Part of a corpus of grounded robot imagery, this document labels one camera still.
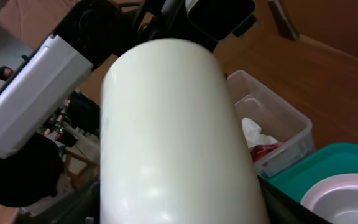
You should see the white cup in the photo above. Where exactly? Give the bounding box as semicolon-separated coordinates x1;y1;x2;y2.
100;39;269;223

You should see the clear plastic bin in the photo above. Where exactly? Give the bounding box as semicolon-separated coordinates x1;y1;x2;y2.
227;70;316;180

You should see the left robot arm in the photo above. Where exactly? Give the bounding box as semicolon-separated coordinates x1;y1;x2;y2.
0;0;255;207

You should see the red snack wrapper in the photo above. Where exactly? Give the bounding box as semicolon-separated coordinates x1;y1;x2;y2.
249;142;283;163

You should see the white napkin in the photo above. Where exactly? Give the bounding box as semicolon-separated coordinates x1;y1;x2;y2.
242;118;278;148

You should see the teal serving tray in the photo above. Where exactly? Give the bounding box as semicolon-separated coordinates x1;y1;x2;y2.
269;142;358;202

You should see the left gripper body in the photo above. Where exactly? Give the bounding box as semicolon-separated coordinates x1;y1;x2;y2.
137;0;257;52

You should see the large white plate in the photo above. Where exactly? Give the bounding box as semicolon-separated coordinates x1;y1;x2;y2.
301;174;358;224

